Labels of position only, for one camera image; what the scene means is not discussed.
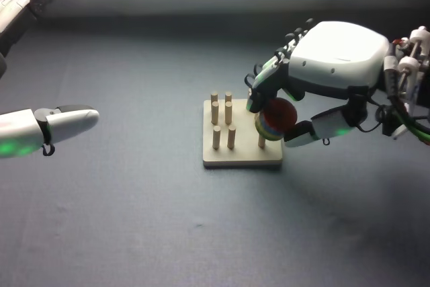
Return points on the wooden peg board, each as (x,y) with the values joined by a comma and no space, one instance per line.
(242,154)

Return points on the grey table cloth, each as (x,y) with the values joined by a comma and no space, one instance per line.
(168,216)

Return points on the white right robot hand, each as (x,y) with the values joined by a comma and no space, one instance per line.
(336,55)

